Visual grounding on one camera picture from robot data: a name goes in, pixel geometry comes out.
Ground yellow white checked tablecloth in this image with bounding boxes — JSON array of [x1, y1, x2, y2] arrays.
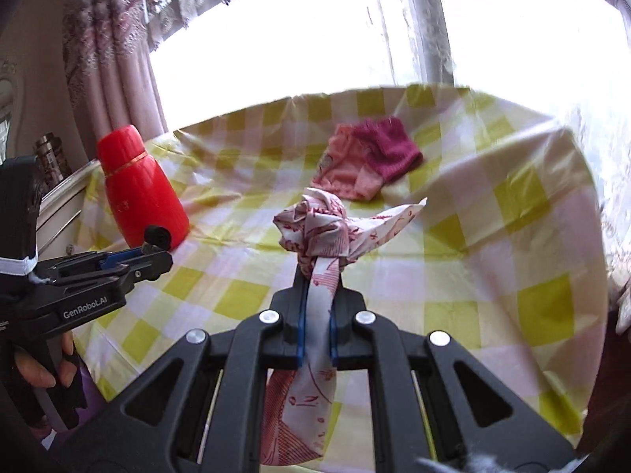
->
[[64, 84, 612, 454]]

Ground red white printed scarf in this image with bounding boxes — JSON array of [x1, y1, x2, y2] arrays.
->
[[260, 187, 428, 466]]

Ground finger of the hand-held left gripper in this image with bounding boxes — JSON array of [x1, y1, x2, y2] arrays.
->
[[49, 250, 149, 271], [106, 249, 174, 287]]

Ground magenta knitted glove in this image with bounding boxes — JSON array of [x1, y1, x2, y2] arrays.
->
[[352, 117, 425, 183]]

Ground mauve patterned curtain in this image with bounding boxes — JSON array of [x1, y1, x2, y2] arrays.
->
[[62, 0, 171, 158]]

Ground red thermos flask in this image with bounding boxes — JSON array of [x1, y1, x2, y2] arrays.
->
[[96, 124, 190, 250]]

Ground white carved cabinet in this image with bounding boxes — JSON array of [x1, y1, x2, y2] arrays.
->
[[34, 158, 99, 257]]

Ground white carved mirror frame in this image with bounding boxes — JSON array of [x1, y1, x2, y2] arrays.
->
[[0, 59, 25, 158]]

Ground jars on cabinet top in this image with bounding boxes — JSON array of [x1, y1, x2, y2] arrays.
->
[[34, 132, 72, 183]]

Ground pink cloth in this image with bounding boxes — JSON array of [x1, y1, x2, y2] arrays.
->
[[312, 123, 390, 203]]

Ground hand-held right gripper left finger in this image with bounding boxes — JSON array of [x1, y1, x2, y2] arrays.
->
[[74, 256, 309, 473]]

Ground person's left hand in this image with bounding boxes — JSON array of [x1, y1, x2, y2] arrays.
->
[[12, 328, 77, 390]]

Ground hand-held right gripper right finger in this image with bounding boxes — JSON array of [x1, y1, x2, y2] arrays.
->
[[329, 276, 577, 473]]

